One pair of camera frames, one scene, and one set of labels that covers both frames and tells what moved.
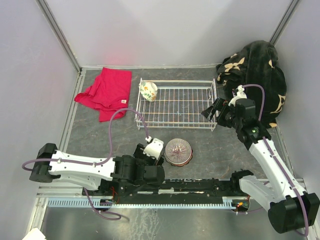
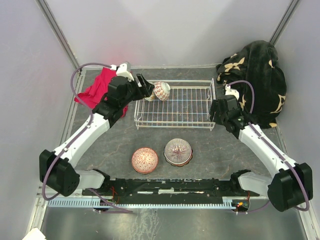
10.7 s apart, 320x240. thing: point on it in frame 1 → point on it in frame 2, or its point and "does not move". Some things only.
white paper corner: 35,234 does not move
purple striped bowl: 178,151 does not move
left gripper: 138,154 → 147,90
